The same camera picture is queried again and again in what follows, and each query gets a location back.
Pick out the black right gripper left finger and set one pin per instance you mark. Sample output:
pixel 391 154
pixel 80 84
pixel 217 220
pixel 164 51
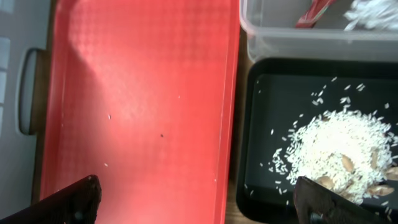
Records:
pixel 76 204

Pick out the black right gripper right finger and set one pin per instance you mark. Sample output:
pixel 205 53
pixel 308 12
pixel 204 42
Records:
pixel 316 204

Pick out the black food waste tray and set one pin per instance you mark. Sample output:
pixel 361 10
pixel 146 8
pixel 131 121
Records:
pixel 283 94

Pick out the clear plastic waste bin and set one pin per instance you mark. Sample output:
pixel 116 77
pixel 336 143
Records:
pixel 271 30

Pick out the grey dishwasher rack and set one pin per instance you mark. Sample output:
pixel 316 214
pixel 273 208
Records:
pixel 24 27

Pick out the pile of rice scraps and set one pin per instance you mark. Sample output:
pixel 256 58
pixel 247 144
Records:
pixel 349 152

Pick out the red plastic tray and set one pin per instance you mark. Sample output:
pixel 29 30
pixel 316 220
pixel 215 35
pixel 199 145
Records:
pixel 165 70

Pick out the red candy wrapper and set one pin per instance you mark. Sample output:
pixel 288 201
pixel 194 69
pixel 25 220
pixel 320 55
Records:
pixel 313 14

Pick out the crumpled white tissue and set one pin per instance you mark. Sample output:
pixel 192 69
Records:
pixel 372 15

